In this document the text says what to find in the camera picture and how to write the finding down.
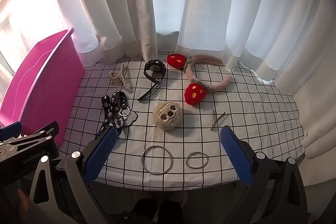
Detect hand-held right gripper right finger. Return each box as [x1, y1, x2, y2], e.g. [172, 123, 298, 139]
[220, 126, 308, 224]

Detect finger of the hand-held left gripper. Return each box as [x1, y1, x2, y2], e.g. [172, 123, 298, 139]
[0, 121, 22, 138]
[31, 121, 60, 136]

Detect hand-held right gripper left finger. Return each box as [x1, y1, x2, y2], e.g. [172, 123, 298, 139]
[28, 126, 118, 224]

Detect pink plastic storage bin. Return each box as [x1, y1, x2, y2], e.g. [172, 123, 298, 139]
[0, 28, 86, 147]

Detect black printed lanyard with keyring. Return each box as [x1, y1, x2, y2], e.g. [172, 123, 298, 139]
[95, 90, 139, 139]

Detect red crochet cherry plush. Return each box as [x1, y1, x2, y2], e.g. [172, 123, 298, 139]
[167, 54, 234, 106]

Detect person's left hand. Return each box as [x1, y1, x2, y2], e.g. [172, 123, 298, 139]
[16, 187, 30, 216]

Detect thin metal hairpin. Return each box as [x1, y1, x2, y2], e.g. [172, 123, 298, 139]
[211, 110, 227, 132]

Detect white black-grid tablecloth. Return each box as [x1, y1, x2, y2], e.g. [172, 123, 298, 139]
[59, 52, 307, 191]

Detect beige plush sloth charm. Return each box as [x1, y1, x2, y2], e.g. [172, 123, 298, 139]
[153, 101, 182, 131]

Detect pearl hair claw clip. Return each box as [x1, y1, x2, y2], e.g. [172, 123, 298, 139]
[109, 63, 132, 93]

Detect person's legs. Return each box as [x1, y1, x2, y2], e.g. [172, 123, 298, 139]
[131, 189, 189, 224]

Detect black digital wristwatch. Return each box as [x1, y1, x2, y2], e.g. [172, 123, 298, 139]
[138, 59, 166, 101]

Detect white curtain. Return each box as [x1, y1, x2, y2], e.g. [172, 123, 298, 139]
[16, 0, 336, 161]

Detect large silver ring bracelet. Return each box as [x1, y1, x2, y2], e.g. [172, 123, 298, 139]
[141, 145, 174, 175]

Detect small silver ring bracelet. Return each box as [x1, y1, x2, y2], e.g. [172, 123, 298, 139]
[185, 151, 210, 169]

